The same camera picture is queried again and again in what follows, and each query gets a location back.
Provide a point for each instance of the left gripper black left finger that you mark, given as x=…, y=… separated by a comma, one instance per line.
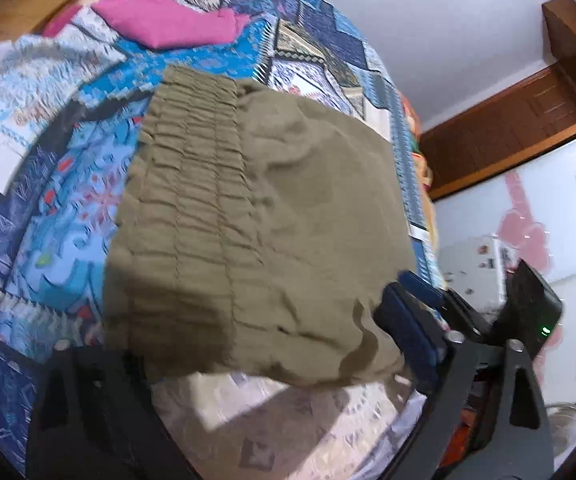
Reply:
x=93, y=418

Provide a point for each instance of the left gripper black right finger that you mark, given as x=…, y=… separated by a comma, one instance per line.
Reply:
x=484, y=415

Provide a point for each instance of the olive green pants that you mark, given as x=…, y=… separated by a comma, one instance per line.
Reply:
x=256, y=233

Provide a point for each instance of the blue patchwork bedspread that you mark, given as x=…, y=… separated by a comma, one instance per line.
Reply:
x=57, y=216

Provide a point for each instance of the folded pink garment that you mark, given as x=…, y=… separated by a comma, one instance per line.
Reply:
x=158, y=24

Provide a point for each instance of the white wall socket box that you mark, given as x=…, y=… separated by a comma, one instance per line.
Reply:
x=477, y=270

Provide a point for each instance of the wooden door frame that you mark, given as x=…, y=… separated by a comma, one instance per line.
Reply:
x=524, y=121

